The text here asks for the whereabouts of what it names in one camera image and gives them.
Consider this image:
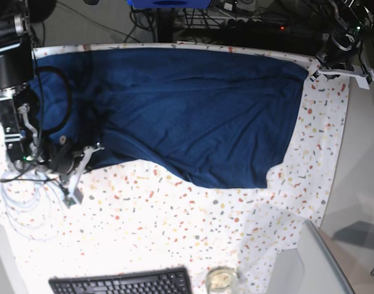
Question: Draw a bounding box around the blue box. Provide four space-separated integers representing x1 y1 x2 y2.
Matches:
127 0 219 9

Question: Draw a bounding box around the blue t-shirt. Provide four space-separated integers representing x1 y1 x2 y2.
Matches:
29 48 308 189

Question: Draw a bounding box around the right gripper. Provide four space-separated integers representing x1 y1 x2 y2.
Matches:
9 139 105 209

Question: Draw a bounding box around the black keyboard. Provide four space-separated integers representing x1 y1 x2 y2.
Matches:
48 267 193 294

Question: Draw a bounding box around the glass jar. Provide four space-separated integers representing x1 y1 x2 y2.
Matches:
205 266 239 294

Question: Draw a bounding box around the terrazzo patterned tablecloth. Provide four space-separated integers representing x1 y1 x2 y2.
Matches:
0 41 354 294

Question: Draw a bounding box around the coiled white cable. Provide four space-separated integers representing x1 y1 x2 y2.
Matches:
0 170 65 243

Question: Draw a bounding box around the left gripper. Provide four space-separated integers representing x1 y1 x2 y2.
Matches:
309 33 374 90

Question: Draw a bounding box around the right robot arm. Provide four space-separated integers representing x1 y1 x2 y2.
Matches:
0 1 101 207

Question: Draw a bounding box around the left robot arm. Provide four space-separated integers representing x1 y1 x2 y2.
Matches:
305 0 374 89

